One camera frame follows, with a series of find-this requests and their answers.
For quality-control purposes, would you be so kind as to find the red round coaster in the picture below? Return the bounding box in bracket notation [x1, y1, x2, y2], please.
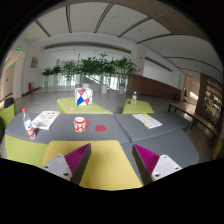
[95, 125, 106, 132]

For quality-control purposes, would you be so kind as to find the red white patterned mug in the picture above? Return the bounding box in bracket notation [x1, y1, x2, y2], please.
[73, 117, 89, 133]

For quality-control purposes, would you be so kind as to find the yellow white booklet on right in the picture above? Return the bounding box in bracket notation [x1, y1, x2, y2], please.
[133, 113, 162, 129]

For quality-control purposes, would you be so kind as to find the grey curved table right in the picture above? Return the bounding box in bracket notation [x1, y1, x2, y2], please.
[114, 112, 199, 185]

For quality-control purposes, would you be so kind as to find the grey curved table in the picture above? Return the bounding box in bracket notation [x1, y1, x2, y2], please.
[114, 112, 199, 185]
[4, 112, 131, 146]

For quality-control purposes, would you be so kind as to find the framed picture on wall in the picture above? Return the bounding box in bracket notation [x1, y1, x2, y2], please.
[31, 57, 39, 68]

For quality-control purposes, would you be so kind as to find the lime green chair left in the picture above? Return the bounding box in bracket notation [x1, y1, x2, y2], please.
[0, 97, 15, 128]

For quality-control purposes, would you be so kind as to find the grey curved table left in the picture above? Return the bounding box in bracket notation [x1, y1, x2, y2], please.
[4, 112, 131, 146]

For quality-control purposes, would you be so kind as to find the colourful magazine on left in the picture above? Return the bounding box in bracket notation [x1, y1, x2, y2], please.
[32, 111, 60, 130]

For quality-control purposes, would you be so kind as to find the long wooden bench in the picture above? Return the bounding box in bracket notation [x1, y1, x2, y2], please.
[168, 103, 218, 140]

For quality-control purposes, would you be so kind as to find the red fire extinguisher box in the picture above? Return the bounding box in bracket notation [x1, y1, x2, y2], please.
[29, 82, 34, 93]

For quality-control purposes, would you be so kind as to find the lime green table far right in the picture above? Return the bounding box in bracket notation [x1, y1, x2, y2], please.
[122, 98, 154, 114]

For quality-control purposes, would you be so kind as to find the wooden bookshelf right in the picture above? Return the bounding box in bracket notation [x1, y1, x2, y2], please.
[195, 74, 224, 130]

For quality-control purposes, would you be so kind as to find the yellow table top near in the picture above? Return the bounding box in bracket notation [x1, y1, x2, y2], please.
[43, 140, 143, 190]

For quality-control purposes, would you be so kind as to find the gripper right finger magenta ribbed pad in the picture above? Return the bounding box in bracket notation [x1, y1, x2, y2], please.
[132, 144, 181, 185]

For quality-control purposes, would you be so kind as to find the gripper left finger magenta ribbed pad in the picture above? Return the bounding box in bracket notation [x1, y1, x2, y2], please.
[42, 143, 91, 185]

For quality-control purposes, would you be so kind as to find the lime green table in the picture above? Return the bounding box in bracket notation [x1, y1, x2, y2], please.
[56, 97, 111, 114]
[122, 98, 154, 114]

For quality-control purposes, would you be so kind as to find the lime green table far left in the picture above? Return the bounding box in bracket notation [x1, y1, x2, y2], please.
[56, 97, 111, 114]

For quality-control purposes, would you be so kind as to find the clear water bottle far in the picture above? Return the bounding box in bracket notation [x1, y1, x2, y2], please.
[131, 91, 137, 106]

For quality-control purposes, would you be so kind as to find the row of potted plants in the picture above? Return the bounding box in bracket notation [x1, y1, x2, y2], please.
[42, 53, 136, 90]

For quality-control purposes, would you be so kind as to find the red blue white cube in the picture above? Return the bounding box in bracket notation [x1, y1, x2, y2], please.
[74, 88, 93, 106]

